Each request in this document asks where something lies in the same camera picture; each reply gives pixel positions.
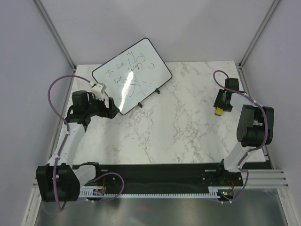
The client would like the yellow black whiteboard eraser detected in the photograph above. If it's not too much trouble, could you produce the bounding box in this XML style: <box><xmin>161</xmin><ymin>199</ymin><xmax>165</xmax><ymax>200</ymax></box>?
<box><xmin>214</xmin><ymin>107</ymin><xmax>223</xmax><ymax>116</ymax></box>

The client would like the white whiteboard black frame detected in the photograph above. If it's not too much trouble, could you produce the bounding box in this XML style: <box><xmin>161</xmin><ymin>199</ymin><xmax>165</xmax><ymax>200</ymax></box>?
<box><xmin>92</xmin><ymin>38</ymin><xmax>172</xmax><ymax>115</ymax></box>

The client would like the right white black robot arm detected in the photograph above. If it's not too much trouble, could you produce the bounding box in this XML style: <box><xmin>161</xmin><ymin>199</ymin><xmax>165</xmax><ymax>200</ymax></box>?
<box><xmin>214</xmin><ymin>78</ymin><xmax>275</xmax><ymax>186</ymax></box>

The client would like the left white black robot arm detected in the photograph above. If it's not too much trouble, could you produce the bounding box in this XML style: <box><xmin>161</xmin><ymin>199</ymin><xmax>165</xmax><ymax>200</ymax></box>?
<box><xmin>36</xmin><ymin>90</ymin><xmax>119</xmax><ymax>202</ymax></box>

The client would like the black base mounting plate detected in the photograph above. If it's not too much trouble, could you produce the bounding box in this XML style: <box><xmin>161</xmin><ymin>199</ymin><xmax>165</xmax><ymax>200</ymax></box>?
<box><xmin>87</xmin><ymin>163</ymin><xmax>243</xmax><ymax>194</ymax></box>

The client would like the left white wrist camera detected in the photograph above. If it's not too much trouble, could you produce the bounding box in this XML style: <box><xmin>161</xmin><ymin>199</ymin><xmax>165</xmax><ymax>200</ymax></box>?
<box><xmin>91</xmin><ymin>83</ymin><xmax>106</xmax><ymax>101</ymax></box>

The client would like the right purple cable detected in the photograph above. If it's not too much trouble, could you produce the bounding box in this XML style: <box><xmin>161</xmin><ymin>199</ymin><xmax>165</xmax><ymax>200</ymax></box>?
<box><xmin>213</xmin><ymin>70</ymin><xmax>270</xmax><ymax>204</ymax></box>

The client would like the purple cable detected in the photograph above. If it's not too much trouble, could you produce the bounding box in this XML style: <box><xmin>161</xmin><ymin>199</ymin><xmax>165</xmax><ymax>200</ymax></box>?
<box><xmin>48</xmin><ymin>75</ymin><xmax>125</xmax><ymax>211</ymax></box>
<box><xmin>213</xmin><ymin>70</ymin><xmax>270</xmax><ymax>204</ymax></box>

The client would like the white slotted cable duct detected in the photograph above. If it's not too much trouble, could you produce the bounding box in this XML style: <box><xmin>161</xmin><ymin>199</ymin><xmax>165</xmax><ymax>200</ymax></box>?
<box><xmin>79</xmin><ymin>186</ymin><xmax>220</xmax><ymax>199</ymax></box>

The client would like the aluminium rail frame front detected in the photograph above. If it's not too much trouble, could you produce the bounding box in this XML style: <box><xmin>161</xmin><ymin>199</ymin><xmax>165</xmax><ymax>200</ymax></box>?
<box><xmin>32</xmin><ymin>168</ymin><xmax>290</xmax><ymax>189</ymax></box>

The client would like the left aluminium corner post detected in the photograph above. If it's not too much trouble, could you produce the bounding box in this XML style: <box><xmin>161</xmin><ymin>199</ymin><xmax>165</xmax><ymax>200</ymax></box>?
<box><xmin>33</xmin><ymin>0</ymin><xmax>77</xmax><ymax>72</ymax></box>

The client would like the aluminium corner post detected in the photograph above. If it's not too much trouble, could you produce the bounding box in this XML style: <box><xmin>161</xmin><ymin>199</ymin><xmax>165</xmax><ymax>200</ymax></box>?
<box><xmin>33</xmin><ymin>0</ymin><xmax>77</xmax><ymax>72</ymax></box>
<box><xmin>237</xmin><ymin>0</ymin><xmax>282</xmax><ymax>70</ymax></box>

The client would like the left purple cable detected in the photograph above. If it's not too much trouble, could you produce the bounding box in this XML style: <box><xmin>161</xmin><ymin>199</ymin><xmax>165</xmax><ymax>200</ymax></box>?
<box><xmin>48</xmin><ymin>75</ymin><xmax>125</xmax><ymax>211</ymax></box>

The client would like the right aluminium corner post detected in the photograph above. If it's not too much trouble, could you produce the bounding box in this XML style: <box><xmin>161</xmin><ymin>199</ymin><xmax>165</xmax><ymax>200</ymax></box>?
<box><xmin>237</xmin><ymin>0</ymin><xmax>282</xmax><ymax>70</ymax></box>

